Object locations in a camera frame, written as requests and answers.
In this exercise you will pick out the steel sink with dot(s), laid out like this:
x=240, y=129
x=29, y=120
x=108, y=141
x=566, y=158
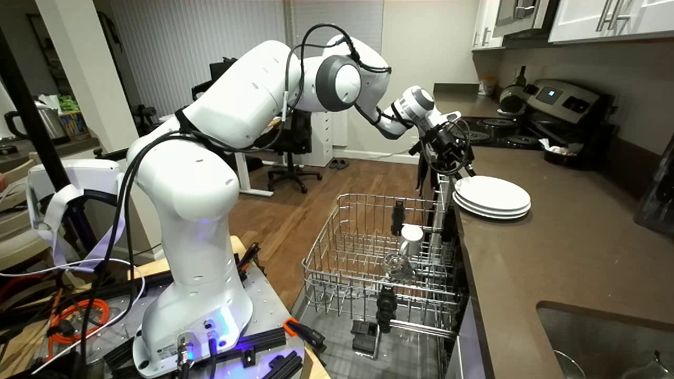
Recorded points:
x=603, y=343

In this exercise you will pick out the clear drinking glass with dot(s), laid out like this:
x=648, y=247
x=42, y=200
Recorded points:
x=401, y=267

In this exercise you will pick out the black clamp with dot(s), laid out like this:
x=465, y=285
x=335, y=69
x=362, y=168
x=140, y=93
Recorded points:
x=270, y=343

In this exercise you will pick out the orange black hand tool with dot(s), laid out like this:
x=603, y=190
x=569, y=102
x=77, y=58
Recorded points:
x=307, y=335

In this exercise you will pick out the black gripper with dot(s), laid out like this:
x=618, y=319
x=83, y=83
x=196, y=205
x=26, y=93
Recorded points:
x=446, y=139

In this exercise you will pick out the dark pan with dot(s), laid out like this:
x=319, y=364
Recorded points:
x=569, y=158

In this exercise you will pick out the white drawer unit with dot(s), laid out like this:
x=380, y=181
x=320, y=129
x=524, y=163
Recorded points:
x=322, y=139

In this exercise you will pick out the white stacked plate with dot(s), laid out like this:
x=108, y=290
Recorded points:
x=491, y=217
x=491, y=211

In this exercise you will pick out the white mug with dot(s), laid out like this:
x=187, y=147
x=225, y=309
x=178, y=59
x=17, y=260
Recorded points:
x=411, y=234

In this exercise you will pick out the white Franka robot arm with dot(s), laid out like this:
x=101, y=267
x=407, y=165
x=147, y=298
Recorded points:
x=196, y=211

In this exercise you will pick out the large white dinner plate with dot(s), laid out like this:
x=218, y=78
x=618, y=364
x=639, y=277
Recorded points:
x=491, y=190

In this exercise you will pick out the black office chair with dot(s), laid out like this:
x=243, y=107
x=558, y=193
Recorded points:
x=296, y=139

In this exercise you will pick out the black stand pole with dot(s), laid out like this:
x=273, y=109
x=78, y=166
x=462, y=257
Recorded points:
x=32, y=119

